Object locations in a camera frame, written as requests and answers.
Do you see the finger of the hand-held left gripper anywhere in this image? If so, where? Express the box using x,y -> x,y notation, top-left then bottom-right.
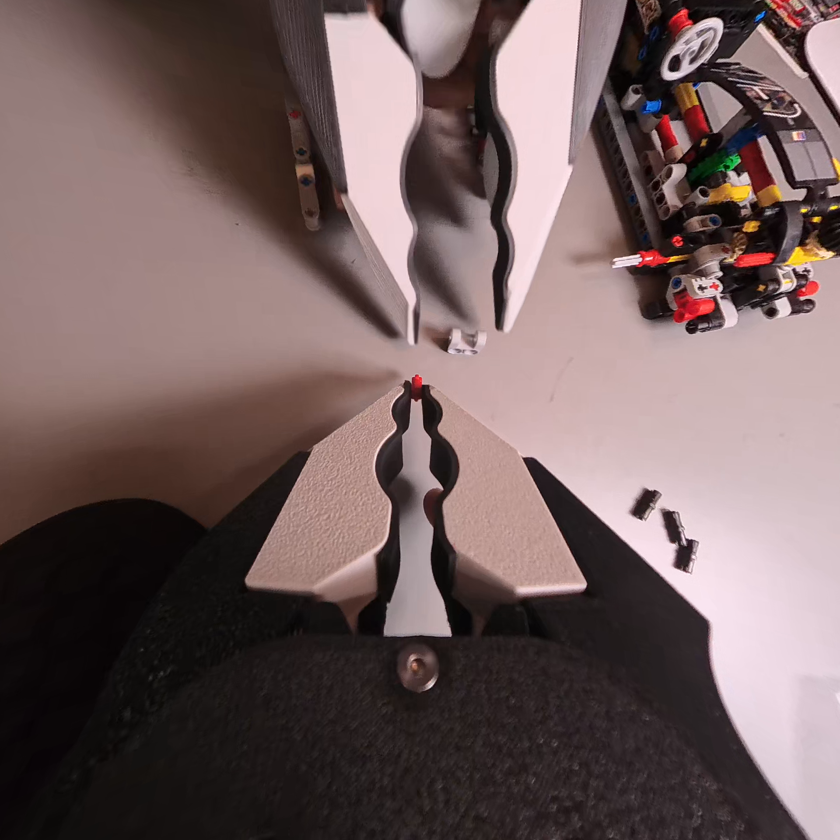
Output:
269,0 -> 422,347
482,0 -> 629,333

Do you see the thin grey lego beam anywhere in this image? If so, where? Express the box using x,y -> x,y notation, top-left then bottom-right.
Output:
287,98 -> 322,232

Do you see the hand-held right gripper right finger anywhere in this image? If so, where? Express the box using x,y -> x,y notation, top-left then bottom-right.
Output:
423,386 -> 587,622

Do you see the lego car model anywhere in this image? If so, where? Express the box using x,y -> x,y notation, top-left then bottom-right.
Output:
594,0 -> 840,337

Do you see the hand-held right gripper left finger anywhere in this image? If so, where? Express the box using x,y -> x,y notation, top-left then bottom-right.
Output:
245,382 -> 411,631

